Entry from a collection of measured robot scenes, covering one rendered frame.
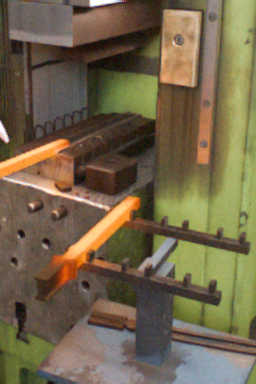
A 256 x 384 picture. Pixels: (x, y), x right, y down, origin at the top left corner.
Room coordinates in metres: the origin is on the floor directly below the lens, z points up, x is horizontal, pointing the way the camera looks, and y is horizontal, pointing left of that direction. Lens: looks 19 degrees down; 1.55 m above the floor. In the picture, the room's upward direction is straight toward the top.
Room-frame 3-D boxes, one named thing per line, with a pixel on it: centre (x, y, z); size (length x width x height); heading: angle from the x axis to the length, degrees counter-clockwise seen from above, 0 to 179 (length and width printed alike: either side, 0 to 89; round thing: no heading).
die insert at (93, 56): (1.78, -0.06, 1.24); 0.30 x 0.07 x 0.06; 145
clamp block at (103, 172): (1.54, -0.07, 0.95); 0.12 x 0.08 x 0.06; 145
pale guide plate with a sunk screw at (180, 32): (1.52, -0.22, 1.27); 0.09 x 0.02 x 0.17; 55
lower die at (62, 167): (1.76, -0.01, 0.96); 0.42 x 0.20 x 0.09; 145
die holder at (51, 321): (1.74, -0.06, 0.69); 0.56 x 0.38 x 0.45; 145
